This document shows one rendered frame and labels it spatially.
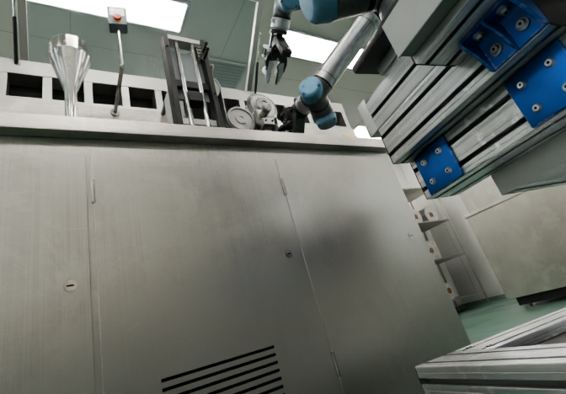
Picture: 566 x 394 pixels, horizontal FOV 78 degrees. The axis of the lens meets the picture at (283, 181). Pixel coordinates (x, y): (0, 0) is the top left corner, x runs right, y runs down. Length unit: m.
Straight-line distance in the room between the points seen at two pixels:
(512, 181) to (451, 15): 0.34
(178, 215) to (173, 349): 0.29
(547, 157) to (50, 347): 0.91
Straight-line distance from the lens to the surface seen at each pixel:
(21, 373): 0.78
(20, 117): 0.94
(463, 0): 0.57
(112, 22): 1.67
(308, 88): 1.14
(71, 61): 1.54
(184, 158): 0.95
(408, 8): 0.59
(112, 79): 1.88
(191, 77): 1.39
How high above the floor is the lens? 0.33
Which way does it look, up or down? 23 degrees up
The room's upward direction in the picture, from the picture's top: 16 degrees counter-clockwise
